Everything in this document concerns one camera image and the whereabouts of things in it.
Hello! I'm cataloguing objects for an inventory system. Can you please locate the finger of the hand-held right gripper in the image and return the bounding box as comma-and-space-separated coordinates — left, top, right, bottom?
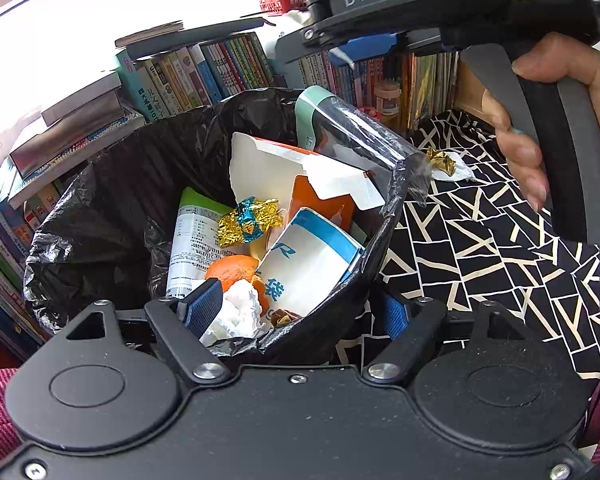
274, 0, 418, 64
330, 29, 444, 67

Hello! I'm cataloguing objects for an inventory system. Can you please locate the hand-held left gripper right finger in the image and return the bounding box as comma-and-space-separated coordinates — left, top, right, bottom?
362, 290, 532, 388

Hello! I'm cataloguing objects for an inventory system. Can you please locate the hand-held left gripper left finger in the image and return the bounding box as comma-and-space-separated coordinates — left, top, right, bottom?
62, 276, 231, 387

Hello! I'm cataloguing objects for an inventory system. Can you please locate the white tissue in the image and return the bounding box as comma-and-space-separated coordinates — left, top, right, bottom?
200, 279, 271, 348

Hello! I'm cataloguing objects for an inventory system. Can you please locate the orange peel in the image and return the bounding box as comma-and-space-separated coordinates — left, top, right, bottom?
205, 255, 271, 316

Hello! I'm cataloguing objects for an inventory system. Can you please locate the green mailer package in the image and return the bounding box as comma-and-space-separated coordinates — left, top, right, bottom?
166, 187, 253, 301

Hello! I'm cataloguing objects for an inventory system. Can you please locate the clear plastic package mint card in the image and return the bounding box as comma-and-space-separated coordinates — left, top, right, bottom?
295, 85, 431, 206

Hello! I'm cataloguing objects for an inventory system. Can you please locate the gold blue foil wrapper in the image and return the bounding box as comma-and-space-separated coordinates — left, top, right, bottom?
217, 196, 284, 248

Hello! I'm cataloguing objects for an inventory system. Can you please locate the white paper bag blue print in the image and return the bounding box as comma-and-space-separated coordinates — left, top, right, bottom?
256, 209, 366, 318

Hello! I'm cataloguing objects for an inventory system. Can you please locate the trash bin with black bag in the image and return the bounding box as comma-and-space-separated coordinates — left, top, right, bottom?
24, 87, 431, 361

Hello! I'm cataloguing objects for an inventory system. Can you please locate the orange white cardboard carton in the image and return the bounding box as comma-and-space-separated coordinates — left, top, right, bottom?
229, 132, 386, 233

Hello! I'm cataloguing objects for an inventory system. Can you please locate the row of blue spine books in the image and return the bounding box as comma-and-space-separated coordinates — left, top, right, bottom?
280, 52, 406, 106

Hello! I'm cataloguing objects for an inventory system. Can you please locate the row of thin picture books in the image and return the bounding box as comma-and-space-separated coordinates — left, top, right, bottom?
400, 50, 461, 131

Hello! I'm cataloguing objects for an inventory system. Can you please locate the row of colourful spine books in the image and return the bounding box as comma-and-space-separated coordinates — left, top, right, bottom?
116, 32, 276, 121

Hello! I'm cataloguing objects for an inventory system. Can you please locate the row of children's books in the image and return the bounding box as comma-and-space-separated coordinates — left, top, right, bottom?
0, 170, 76, 361

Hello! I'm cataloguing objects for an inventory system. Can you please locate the stack of flat lying books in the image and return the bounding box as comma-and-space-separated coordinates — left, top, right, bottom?
7, 71, 146, 208

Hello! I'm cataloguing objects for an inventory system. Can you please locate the person's right hand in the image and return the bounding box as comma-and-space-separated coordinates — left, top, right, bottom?
482, 32, 600, 211

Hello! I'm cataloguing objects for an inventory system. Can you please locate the small white jar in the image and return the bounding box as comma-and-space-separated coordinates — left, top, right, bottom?
375, 77, 403, 116

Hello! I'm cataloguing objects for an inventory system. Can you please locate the black white patterned cloth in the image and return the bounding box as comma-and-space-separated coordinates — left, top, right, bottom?
332, 107, 600, 391

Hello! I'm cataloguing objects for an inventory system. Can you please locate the brown kraft notebook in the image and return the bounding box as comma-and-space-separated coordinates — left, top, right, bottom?
452, 52, 501, 131

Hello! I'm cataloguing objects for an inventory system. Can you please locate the gold foil wrapper white paper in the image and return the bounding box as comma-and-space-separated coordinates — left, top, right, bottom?
425, 146, 476, 182

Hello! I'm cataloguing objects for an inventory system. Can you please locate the pale paperback book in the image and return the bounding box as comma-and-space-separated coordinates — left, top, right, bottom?
115, 21, 185, 48

